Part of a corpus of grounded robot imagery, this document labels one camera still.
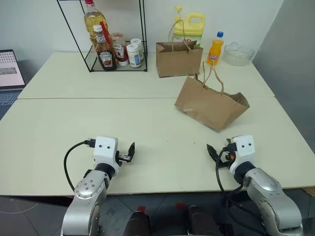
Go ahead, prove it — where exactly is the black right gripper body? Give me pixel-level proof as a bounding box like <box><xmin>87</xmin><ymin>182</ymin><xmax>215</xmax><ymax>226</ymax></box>
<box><xmin>217</xmin><ymin>142</ymin><xmax>238</xmax><ymax>170</ymax></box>

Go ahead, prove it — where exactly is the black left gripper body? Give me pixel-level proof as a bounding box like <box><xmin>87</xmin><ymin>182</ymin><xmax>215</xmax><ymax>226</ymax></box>
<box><xmin>116</xmin><ymin>150</ymin><xmax>131</xmax><ymax>165</ymax></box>

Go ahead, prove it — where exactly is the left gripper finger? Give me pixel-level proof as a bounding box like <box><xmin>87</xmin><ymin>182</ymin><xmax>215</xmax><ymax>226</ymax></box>
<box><xmin>126</xmin><ymin>142</ymin><xmax>136</xmax><ymax>164</ymax></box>

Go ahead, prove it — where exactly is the tilted brown paper bag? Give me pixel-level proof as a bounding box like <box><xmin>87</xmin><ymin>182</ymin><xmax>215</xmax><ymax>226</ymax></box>
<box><xmin>174</xmin><ymin>60</ymin><xmax>251</xmax><ymax>134</ymax></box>

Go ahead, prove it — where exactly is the upright brown paper bag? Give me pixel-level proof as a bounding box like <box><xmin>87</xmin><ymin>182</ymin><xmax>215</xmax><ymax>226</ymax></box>
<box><xmin>155</xmin><ymin>19</ymin><xmax>204</xmax><ymax>78</ymax></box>

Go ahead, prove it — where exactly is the dark rounded shape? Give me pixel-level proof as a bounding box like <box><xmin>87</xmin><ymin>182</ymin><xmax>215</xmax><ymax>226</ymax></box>
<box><xmin>188</xmin><ymin>205</ymin><xmax>222</xmax><ymax>236</ymax></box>
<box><xmin>122</xmin><ymin>210</ymin><xmax>151</xmax><ymax>236</ymax></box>

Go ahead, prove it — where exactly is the clear glass bowl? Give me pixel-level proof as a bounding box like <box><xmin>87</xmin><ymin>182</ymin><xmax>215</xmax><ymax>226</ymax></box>
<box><xmin>222</xmin><ymin>41</ymin><xmax>255</xmax><ymax>67</ymax></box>

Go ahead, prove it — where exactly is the orange soda bottle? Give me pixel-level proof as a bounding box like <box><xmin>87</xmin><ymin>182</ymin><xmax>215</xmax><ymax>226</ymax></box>
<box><xmin>207</xmin><ymin>30</ymin><xmax>225</xmax><ymax>67</ymax></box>

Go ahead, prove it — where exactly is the white seasoning jar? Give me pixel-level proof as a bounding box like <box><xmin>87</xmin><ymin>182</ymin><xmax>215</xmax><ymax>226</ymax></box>
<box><xmin>129</xmin><ymin>38</ymin><xmax>144</xmax><ymax>62</ymax></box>
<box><xmin>126</xmin><ymin>44</ymin><xmax>142</xmax><ymax>69</ymax></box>

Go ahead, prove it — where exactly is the dark Heinz sauce bottle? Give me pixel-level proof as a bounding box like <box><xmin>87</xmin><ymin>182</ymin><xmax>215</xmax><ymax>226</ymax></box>
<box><xmin>92</xmin><ymin>24</ymin><xmax>118</xmax><ymax>72</ymax></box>

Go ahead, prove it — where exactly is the red Heinz ketchup bottle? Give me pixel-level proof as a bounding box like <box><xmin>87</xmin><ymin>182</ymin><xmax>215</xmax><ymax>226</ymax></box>
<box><xmin>110</xmin><ymin>32</ymin><xmax>129</xmax><ymax>67</ymax></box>

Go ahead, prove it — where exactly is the yellow detergent jug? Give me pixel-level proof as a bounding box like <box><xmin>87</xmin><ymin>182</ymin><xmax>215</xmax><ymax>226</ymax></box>
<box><xmin>172</xmin><ymin>5</ymin><xmax>206</xmax><ymax>49</ymax></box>

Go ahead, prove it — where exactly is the large cooking oil bottle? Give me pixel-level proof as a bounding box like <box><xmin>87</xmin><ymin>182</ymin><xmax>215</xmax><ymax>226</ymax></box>
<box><xmin>83</xmin><ymin>0</ymin><xmax>112</xmax><ymax>54</ymax></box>

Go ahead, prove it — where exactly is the grey laptop computer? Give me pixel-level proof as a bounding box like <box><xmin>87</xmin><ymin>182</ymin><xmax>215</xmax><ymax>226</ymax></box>
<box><xmin>0</xmin><ymin>49</ymin><xmax>27</xmax><ymax>121</ymax></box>

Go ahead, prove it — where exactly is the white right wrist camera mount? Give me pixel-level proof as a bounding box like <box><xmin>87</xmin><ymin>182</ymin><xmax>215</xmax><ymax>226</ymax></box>
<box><xmin>228</xmin><ymin>134</ymin><xmax>255</xmax><ymax>173</ymax></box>

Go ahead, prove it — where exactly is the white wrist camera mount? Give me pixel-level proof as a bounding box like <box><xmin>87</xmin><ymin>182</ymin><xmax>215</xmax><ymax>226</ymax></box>
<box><xmin>228</xmin><ymin>134</ymin><xmax>255</xmax><ymax>173</ymax></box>
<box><xmin>93</xmin><ymin>136</ymin><xmax>122</xmax><ymax>177</ymax></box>

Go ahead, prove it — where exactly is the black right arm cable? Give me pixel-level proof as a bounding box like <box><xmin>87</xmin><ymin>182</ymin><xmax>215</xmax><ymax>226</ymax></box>
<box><xmin>215</xmin><ymin>148</ymin><xmax>271</xmax><ymax>236</ymax></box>

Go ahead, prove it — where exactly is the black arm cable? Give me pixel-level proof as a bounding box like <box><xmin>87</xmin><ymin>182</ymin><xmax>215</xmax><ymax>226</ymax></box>
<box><xmin>63</xmin><ymin>139</ymin><xmax>96</xmax><ymax>191</ymax></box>
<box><xmin>215</xmin><ymin>148</ymin><xmax>271</xmax><ymax>236</ymax></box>

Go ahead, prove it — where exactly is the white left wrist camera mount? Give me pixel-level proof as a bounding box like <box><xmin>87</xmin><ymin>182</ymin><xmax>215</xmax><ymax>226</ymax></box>
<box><xmin>93</xmin><ymin>136</ymin><xmax>122</xmax><ymax>177</ymax></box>

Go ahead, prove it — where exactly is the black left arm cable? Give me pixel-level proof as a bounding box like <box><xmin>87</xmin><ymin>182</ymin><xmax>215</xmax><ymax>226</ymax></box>
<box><xmin>63</xmin><ymin>139</ymin><xmax>96</xmax><ymax>191</ymax></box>

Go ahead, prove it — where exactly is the black wire shelf rack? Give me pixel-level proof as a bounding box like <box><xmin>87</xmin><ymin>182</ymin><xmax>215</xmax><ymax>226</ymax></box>
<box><xmin>57</xmin><ymin>0</ymin><xmax>149</xmax><ymax>73</ymax></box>

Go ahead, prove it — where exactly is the thin white floor cable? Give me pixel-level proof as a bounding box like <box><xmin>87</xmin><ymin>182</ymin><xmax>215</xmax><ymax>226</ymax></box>
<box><xmin>0</xmin><ymin>198</ymin><xmax>38</xmax><ymax>215</ymax></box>

